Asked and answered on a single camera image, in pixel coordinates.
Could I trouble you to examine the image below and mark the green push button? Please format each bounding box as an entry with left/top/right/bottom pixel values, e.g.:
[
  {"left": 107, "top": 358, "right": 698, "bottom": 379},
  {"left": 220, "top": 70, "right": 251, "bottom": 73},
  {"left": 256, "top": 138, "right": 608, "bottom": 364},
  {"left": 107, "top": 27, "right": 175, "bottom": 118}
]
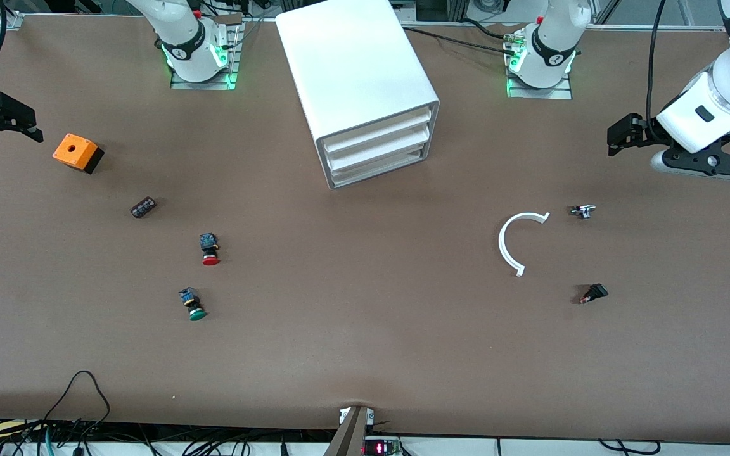
[{"left": 178, "top": 287, "right": 208, "bottom": 322}]

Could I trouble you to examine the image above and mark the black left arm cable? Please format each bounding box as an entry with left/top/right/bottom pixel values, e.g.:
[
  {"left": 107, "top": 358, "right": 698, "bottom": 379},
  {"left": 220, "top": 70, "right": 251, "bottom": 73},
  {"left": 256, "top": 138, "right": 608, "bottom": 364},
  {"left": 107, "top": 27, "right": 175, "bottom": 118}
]
[{"left": 647, "top": 0, "right": 669, "bottom": 143}]

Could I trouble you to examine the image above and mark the wooden camera post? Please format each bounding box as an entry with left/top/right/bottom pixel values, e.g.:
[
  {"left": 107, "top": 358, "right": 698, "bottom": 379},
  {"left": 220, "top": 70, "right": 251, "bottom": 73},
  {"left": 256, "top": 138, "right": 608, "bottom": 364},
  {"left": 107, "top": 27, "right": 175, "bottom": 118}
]
[{"left": 323, "top": 405, "right": 370, "bottom": 456}]

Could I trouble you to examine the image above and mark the black left camera bracket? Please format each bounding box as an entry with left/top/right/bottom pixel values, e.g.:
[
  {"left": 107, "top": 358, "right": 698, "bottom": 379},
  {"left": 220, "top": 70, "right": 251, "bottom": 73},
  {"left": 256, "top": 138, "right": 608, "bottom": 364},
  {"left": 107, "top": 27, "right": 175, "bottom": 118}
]
[{"left": 662, "top": 127, "right": 730, "bottom": 184}]

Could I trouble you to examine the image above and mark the red digit display module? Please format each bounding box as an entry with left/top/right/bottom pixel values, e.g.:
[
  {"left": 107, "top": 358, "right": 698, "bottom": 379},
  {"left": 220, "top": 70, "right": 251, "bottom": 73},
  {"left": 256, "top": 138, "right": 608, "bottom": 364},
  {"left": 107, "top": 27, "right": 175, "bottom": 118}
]
[{"left": 362, "top": 436, "right": 402, "bottom": 456}]

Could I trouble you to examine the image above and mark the black looped cable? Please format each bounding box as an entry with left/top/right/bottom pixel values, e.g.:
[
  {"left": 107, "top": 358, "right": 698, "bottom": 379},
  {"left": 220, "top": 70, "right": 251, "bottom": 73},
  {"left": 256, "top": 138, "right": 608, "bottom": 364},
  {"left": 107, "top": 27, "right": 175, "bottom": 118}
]
[{"left": 41, "top": 370, "right": 112, "bottom": 438}]

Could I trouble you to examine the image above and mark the orange button enclosure box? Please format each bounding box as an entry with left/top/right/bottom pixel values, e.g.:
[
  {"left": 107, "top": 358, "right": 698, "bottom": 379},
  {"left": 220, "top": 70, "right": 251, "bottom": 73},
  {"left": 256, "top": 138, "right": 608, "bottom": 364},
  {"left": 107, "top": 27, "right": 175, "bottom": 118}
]
[{"left": 53, "top": 133, "right": 105, "bottom": 175}]

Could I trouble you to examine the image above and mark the white curved plastic arc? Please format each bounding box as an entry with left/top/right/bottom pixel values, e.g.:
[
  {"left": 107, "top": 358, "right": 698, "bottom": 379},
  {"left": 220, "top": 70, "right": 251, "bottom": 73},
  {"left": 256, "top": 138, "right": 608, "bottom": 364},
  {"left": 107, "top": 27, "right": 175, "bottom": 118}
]
[{"left": 498, "top": 212, "right": 551, "bottom": 277}]

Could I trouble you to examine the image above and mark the black base cable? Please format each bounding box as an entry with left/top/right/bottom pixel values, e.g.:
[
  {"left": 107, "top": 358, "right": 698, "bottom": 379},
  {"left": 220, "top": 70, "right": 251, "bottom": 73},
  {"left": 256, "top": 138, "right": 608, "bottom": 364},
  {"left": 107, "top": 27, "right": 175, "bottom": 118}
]
[
  {"left": 460, "top": 18, "right": 511, "bottom": 40},
  {"left": 402, "top": 25, "right": 510, "bottom": 54}
]

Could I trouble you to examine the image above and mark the white post clamp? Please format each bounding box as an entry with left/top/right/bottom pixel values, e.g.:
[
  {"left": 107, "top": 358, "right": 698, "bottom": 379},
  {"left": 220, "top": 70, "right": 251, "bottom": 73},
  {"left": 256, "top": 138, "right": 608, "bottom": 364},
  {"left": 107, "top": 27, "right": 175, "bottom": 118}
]
[{"left": 338, "top": 407, "right": 376, "bottom": 425}]

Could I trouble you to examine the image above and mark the red push button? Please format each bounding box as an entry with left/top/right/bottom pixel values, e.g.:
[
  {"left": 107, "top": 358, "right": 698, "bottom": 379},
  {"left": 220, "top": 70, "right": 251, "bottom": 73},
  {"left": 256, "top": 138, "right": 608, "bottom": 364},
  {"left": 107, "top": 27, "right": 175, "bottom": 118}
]
[{"left": 199, "top": 232, "right": 221, "bottom": 267}]

